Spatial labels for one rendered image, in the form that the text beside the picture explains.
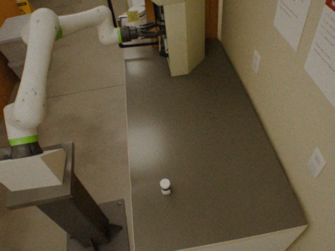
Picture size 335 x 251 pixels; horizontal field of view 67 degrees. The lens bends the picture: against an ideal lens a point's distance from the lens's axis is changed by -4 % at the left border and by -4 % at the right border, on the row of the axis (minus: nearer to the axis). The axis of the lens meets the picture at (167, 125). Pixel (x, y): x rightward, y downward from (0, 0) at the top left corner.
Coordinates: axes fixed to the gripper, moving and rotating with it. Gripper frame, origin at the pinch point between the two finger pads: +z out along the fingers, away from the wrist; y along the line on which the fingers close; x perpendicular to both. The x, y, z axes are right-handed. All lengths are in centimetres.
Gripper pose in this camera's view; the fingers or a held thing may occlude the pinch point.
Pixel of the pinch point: (164, 27)
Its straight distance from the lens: 167.7
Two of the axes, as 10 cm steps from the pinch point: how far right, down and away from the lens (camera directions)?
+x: 1.1, 6.4, 7.6
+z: 9.9, -1.6, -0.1
